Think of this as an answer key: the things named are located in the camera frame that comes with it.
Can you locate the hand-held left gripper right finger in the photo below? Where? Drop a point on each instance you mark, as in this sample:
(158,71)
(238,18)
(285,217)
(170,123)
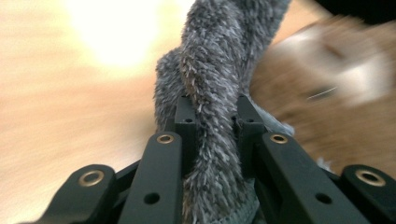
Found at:
(249,130)

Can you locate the grey fluffy cloth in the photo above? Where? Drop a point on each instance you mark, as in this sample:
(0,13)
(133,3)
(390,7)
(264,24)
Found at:
(214,68)

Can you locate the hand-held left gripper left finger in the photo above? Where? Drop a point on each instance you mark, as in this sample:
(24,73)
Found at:
(186,124)

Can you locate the brown teddy bear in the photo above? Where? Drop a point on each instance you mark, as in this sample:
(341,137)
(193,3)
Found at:
(327,118)

